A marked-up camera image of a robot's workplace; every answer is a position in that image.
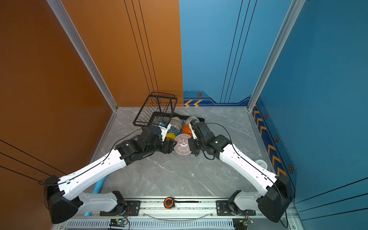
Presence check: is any pink striped bowl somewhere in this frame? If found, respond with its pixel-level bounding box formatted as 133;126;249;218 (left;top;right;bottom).
174;134;191;156

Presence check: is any orange bowl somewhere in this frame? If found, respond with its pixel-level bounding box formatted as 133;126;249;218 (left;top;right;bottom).
183;124;193;137

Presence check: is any blue triangle patterned bowl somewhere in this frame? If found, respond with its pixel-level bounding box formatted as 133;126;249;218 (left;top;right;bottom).
167;126;181;136

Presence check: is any brown floral patterned bowl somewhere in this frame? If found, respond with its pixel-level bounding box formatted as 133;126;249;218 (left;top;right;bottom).
170;117;183;130

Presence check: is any yellow bowl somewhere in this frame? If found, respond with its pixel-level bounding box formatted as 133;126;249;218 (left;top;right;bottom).
166;133;176;141

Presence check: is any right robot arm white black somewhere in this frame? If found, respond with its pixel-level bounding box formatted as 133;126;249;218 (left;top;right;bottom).
189;122;294;223

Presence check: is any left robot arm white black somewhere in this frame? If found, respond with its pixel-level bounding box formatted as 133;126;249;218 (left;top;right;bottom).
39;126;177;224

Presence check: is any orange black tape measure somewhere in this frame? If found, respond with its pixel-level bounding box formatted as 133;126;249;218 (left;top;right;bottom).
163;197;175;209

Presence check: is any blue cylinder tube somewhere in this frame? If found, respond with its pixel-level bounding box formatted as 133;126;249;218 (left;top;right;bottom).
84;176;108;217

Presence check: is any right green circuit board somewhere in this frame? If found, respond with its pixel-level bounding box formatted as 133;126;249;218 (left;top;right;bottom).
232;218;254;230

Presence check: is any green circuit board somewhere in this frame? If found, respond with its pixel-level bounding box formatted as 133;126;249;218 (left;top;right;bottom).
109;218;130;230
232;218;254;230

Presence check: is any left green circuit board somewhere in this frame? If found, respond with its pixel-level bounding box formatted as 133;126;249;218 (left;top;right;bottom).
109;218;130;230

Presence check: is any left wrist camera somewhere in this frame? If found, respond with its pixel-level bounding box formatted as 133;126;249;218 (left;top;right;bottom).
158;122;171;141

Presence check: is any black wire dish rack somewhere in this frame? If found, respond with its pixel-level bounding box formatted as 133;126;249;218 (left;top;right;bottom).
133;92;189;129

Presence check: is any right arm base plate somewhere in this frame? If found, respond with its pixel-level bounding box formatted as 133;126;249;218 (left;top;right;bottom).
216;200;256;216

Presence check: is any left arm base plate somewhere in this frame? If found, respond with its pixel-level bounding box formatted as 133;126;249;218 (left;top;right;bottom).
100;200;141;217

